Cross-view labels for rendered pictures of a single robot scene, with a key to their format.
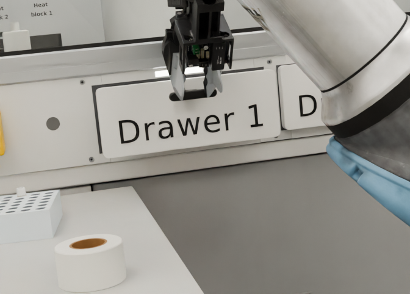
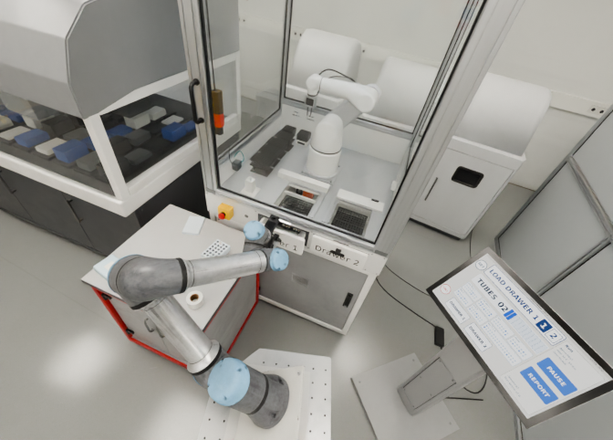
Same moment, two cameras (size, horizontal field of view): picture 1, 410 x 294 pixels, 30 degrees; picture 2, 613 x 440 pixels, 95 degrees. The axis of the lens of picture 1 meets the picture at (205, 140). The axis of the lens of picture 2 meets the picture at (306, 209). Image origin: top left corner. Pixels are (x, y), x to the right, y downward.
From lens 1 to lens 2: 1.16 m
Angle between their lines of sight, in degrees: 40
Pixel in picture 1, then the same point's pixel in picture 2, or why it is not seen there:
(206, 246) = not seen: hidden behind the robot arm
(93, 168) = not seen: hidden behind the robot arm
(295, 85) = (316, 242)
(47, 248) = not seen: hidden behind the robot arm
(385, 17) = (192, 360)
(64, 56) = (251, 204)
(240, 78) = (292, 238)
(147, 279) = (202, 311)
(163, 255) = (218, 299)
